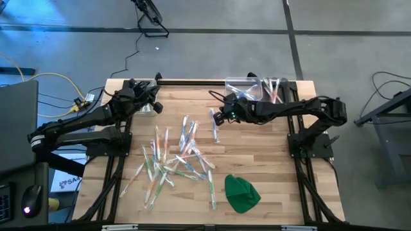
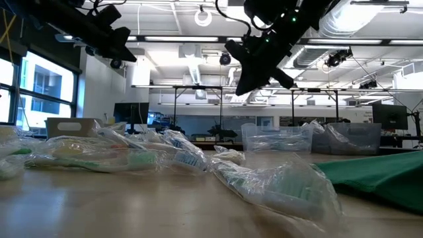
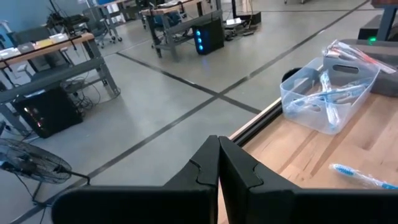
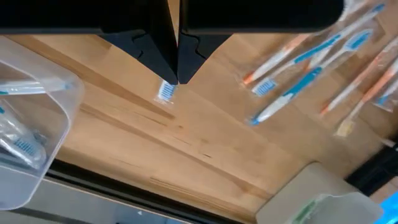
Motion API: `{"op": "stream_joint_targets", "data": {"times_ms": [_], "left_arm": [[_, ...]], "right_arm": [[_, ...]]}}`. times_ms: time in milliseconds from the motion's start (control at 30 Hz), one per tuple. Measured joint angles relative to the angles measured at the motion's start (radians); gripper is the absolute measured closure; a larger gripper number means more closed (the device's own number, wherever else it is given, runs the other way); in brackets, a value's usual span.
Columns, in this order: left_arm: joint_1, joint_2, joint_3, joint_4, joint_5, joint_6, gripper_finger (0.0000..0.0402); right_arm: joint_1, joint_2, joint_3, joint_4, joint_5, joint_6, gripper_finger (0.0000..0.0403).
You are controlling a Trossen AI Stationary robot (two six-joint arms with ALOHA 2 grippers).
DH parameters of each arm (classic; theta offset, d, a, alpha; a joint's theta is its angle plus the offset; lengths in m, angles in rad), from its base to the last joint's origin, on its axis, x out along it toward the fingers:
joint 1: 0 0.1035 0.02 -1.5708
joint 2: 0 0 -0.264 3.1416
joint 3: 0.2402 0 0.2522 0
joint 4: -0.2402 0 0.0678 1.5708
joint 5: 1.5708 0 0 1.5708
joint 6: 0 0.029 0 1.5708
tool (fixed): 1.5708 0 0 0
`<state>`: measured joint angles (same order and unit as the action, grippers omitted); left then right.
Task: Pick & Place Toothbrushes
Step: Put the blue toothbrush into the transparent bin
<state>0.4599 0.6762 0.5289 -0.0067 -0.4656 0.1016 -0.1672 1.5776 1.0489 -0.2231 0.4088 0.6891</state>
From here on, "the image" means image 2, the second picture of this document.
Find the cloudy white plastic bin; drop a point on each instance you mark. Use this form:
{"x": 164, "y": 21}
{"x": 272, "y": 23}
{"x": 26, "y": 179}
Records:
{"x": 69, "y": 127}

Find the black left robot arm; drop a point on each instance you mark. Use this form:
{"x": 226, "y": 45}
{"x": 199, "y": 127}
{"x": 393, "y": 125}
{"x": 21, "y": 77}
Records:
{"x": 49, "y": 15}

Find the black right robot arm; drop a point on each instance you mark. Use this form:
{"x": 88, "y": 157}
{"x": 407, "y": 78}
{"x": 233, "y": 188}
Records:
{"x": 310, "y": 13}

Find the black background station frame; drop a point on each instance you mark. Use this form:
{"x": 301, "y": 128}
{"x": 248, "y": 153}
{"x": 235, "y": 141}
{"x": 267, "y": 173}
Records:
{"x": 198, "y": 87}

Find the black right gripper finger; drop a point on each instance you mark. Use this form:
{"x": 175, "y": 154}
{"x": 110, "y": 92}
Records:
{"x": 246, "y": 77}
{"x": 261, "y": 77}

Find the black background robot arm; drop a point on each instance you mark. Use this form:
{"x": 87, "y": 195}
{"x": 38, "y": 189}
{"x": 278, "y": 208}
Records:
{"x": 224, "y": 132}
{"x": 170, "y": 129}

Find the green cloth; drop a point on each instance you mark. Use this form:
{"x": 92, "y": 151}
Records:
{"x": 373, "y": 178}

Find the grey translucent plastic bin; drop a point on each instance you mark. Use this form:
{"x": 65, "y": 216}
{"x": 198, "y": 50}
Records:
{"x": 367, "y": 139}

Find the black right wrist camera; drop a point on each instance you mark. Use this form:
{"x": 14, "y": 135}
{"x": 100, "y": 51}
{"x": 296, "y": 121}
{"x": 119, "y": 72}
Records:
{"x": 264, "y": 10}

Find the black ceiling camera cluster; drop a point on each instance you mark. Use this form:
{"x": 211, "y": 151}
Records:
{"x": 337, "y": 59}

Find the clear plastic bin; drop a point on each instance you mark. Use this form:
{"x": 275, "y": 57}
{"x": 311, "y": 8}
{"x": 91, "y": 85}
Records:
{"x": 257, "y": 132}

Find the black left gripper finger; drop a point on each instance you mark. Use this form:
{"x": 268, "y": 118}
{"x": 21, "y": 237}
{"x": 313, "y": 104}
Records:
{"x": 127, "y": 52}
{"x": 114, "y": 54}

